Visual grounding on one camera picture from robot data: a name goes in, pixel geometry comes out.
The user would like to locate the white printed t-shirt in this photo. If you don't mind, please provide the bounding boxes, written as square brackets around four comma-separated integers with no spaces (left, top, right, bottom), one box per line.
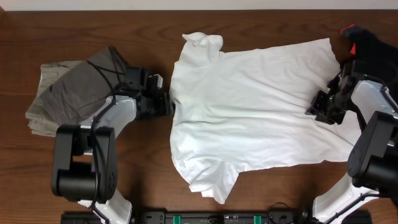
[170,32,361,204]

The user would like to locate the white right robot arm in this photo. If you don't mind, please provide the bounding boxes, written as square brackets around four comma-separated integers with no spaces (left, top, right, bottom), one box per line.
[298,60,397,223]

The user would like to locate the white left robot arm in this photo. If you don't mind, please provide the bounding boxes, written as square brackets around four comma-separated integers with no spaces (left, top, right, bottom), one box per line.
[51,91,174,223]

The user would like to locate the black garment with red trim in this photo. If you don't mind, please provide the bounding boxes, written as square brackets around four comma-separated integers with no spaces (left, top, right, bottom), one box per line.
[339,23,398,103]

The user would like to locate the folded grey shorts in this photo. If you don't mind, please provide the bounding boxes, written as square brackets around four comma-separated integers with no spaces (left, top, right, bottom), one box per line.
[40,47,127,126]

